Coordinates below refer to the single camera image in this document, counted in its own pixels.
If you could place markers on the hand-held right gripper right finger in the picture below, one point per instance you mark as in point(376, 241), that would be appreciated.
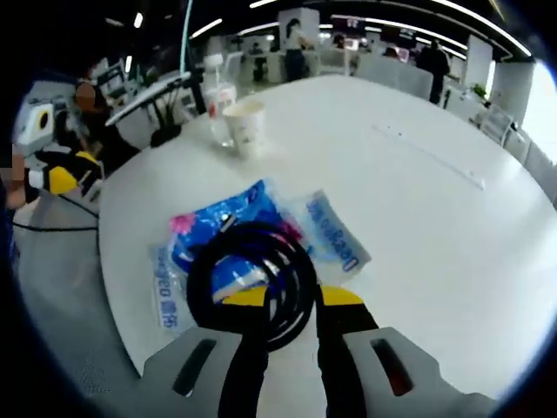
point(348, 331)

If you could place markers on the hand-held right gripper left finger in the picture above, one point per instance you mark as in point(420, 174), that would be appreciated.
point(191, 374)

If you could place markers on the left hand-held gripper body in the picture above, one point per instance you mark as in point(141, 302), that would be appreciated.
point(37, 126)

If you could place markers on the blue printed plastic bag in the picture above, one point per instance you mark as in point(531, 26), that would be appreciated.
point(335, 235)

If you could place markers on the clear plastic water bottle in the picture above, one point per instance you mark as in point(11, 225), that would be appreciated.
point(219, 96)

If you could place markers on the white paper cup green print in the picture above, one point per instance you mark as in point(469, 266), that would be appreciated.
point(246, 130)

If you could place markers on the white tabletop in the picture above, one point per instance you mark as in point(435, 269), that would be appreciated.
point(391, 239)

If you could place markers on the black tripod stand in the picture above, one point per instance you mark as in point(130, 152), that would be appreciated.
point(198, 98)

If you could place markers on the teal vertical pole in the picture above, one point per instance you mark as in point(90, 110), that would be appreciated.
point(187, 35)

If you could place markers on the white office chair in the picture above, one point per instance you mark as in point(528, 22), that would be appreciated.
point(496, 122)

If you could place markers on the white desk partition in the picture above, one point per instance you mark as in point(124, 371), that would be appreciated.
point(391, 74)

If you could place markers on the green potted plant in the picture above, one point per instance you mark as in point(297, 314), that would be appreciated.
point(480, 91)

